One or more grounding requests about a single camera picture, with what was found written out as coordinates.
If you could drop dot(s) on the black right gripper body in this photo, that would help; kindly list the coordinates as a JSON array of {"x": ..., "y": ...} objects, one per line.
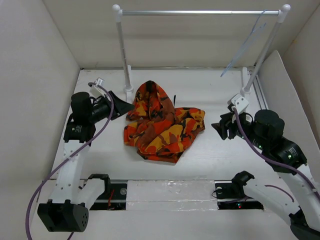
[{"x": 231, "y": 124}]

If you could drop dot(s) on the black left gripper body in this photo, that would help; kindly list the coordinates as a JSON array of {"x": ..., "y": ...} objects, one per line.
[{"x": 101, "y": 110}]

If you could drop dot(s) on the orange camouflage trousers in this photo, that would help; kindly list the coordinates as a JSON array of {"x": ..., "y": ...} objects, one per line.
[{"x": 157, "y": 129}]

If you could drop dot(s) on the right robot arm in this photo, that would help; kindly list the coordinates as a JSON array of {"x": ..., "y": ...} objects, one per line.
[{"x": 300, "y": 207}]

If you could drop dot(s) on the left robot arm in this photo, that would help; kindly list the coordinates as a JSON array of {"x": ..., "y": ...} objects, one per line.
[{"x": 67, "y": 209}]

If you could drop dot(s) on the white clothes rack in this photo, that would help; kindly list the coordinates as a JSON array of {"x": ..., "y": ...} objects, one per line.
[{"x": 118, "y": 13}]

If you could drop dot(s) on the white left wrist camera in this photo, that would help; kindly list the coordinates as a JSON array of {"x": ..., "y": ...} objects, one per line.
[{"x": 95, "y": 88}]

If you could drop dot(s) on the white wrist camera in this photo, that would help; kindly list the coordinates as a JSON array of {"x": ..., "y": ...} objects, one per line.
[
  {"x": 239, "y": 102},
  {"x": 95, "y": 88}
]

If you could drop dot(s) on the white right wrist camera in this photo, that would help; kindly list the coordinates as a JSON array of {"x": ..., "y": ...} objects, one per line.
[{"x": 239, "y": 102}]

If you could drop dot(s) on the aluminium side rail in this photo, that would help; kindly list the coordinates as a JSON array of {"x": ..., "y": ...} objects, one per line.
[{"x": 261, "y": 99}]

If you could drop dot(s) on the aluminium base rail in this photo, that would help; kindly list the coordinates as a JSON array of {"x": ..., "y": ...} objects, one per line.
[{"x": 167, "y": 195}]

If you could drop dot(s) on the blue wire hanger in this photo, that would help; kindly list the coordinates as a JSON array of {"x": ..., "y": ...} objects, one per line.
[{"x": 255, "y": 33}]

